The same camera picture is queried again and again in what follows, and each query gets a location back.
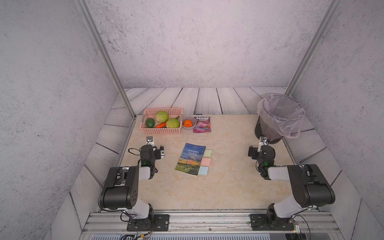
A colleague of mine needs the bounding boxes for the green cabbage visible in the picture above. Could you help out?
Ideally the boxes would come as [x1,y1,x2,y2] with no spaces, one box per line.
[166,118,180,128]
[155,111,169,124]

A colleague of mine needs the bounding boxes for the green cabbage back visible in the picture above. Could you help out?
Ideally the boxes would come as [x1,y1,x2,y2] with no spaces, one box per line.
[155,111,169,124]

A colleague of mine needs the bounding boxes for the Animal Farm paperback book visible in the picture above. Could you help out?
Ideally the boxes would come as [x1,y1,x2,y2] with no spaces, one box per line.
[175,143,206,176]

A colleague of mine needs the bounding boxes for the orange carrot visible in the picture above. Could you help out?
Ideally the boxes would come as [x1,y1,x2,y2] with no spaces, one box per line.
[156,122,167,128]

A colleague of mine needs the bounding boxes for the pink sticky note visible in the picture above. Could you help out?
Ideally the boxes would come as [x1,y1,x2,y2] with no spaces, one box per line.
[201,158,212,167]

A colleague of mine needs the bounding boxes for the right aluminium frame post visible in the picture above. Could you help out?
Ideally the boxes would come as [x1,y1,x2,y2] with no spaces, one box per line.
[285,0,341,96]

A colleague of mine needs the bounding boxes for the front aluminium rail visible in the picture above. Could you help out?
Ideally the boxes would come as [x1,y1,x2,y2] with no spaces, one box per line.
[80,209,344,240]

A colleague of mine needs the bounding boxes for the green sticky note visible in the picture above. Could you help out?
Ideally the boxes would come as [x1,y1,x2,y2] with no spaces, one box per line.
[204,150,212,158]

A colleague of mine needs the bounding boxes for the aluminium frame post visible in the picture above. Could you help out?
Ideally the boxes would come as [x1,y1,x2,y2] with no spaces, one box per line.
[76,0,136,119]
[285,0,341,96]

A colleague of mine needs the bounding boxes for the blue sticky note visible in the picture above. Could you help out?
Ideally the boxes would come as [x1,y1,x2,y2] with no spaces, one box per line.
[198,166,209,176]

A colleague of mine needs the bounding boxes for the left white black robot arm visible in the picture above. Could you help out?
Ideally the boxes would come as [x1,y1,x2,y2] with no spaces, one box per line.
[99,137,165,224]

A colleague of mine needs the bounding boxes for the purple snack packet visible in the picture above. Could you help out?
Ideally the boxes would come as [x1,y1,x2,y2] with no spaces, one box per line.
[193,116,211,133]

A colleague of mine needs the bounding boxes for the dark green avocado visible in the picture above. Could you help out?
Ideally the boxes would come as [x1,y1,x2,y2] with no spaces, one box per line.
[145,118,156,128]

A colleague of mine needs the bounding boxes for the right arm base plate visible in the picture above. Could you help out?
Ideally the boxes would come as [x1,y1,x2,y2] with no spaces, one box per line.
[250,214,295,231]

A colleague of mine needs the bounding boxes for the pink plastic basket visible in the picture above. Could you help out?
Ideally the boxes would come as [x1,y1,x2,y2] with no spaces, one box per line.
[140,108,183,136]

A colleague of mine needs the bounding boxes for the small bowl with orange food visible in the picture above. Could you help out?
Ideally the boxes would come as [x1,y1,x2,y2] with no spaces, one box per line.
[182,116,197,130]

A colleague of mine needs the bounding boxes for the left aluminium frame post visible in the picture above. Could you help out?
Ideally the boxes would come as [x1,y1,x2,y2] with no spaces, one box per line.
[76,0,136,119]

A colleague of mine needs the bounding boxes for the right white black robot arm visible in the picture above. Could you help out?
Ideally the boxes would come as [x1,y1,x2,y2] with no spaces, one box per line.
[248,140,336,224]

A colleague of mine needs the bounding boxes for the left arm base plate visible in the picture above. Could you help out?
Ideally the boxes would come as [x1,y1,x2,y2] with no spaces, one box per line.
[127,214,170,232]

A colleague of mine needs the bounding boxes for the green cabbage front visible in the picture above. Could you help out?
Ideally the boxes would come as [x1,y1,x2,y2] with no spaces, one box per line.
[166,118,180,128]

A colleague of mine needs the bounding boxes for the black bin with plastic liner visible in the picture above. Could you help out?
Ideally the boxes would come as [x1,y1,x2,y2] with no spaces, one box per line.
[255,94,306,144]

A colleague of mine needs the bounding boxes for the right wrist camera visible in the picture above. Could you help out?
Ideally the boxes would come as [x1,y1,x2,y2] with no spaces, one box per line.
[260,137,270,145]

